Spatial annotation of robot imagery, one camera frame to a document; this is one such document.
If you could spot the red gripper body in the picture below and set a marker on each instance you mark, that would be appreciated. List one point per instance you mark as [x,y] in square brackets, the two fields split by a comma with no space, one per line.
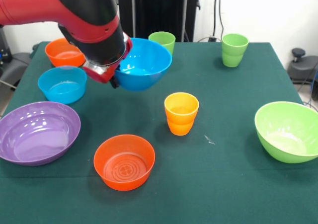
[102,75]

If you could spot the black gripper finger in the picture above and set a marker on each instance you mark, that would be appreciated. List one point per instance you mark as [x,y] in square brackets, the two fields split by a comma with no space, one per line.
[114,83]

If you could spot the large blue bowl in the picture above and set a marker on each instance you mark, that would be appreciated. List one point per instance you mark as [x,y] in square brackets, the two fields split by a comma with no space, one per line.
[146,70]

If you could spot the orange-yellow stepped cup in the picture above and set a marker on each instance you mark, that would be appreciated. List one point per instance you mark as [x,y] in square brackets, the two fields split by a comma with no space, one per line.
[181,124]

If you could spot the orange bowl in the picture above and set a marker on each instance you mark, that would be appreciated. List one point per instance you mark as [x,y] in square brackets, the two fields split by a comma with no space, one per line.
[62,57]
[124,174]

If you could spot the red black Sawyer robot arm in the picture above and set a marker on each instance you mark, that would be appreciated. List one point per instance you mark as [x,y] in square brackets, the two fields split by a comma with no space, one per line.
[74,13]

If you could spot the small blue bowl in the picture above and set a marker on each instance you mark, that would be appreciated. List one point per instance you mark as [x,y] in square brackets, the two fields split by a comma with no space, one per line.
[62,92]

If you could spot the grey stand base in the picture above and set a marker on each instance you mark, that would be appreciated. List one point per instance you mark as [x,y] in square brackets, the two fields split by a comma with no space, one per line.
[15,65]
[303,70]

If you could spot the purple bowl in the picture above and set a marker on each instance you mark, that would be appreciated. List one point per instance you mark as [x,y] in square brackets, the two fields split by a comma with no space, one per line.
[37,139]

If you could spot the black device with blue light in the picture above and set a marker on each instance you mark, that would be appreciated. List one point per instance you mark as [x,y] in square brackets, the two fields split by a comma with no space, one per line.
[5,50]

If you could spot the green stepped cup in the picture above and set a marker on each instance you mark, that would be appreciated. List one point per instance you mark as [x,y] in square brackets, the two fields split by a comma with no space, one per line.
[234,50]

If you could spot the dark green tablecloth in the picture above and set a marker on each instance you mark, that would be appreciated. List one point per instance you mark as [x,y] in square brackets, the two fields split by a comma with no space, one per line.
[198,184]

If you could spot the large green bowl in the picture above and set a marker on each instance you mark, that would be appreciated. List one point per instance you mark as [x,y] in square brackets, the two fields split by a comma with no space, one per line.
[285,139]

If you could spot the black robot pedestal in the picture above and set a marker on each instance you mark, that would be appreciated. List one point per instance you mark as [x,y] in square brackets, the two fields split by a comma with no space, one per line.
[159,10]

